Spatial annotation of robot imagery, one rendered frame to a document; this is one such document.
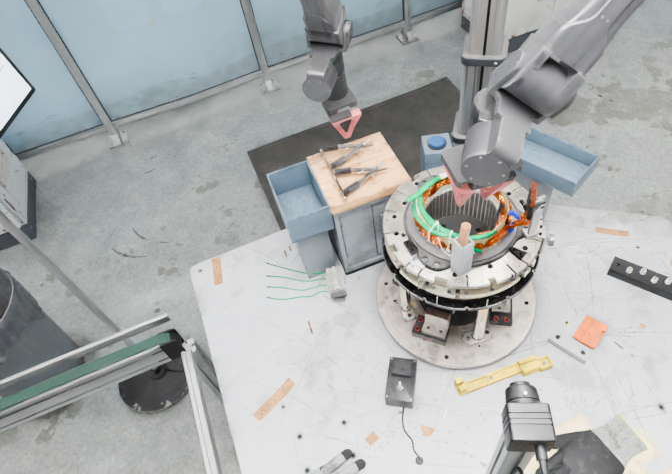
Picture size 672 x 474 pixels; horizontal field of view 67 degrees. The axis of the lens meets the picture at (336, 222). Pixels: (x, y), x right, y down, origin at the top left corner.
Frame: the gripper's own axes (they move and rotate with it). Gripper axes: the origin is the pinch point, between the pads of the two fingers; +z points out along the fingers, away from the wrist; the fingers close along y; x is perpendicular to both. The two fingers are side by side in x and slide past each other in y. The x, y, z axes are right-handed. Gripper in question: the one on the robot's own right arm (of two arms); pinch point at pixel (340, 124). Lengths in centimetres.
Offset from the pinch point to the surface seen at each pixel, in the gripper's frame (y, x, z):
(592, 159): 26, 50, 13
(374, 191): 13.9, 1.6, 10.3
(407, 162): -86, 54, 118
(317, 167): 0.3, -7.7, 10.3
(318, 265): 11.1, -15.6, 34.0
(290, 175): -3.1, -14.3, 13.0
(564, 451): 73, 15, 37
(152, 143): -175, -74, 118
